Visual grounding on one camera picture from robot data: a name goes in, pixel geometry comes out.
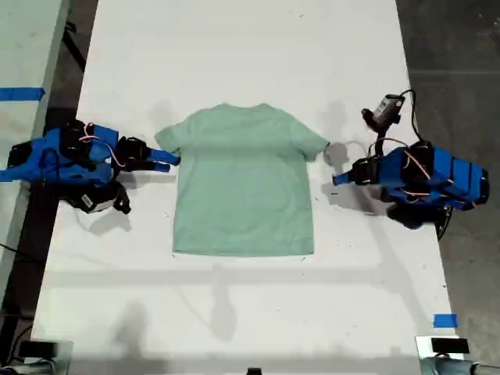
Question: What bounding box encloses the thin white cable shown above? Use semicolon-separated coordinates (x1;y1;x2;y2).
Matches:
342;139;372;157

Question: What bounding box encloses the black arm base cable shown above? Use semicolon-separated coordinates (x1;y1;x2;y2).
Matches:
435;206;456;240

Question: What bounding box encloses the small black box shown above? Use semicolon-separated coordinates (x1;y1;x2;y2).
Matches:
18;341;56;357
430;337;470;352

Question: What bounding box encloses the black camera box white label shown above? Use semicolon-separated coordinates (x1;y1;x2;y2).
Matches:
72;186;133;215

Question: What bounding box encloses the black table strut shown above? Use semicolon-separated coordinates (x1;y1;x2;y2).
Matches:
62;21;88;73

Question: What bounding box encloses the black camera cable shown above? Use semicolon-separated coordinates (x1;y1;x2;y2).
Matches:
400;88;427;145

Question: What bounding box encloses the silver corner bracket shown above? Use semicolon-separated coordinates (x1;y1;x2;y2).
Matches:
18;339;74;374
414;334;466;363

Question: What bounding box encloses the black grey camera box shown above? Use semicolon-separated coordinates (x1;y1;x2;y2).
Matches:
361;93;404;128

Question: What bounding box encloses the grey tube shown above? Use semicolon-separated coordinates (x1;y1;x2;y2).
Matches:
0;359;58;375
421;355;500;375

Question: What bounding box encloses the pale side table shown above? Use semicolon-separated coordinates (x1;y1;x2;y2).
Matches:
0;0;72;302

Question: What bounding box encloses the long blue tape strip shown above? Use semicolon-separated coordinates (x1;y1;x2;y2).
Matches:
0;87;46;102

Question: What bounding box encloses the blue tape patch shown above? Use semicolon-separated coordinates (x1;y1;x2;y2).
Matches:
433;313;458;329

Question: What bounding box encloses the black floor cable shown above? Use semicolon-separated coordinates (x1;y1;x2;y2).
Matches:
0;242;24;261
5;323;34;363

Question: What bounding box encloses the pale green T-shirt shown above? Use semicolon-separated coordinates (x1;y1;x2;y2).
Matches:
154;102;330;259

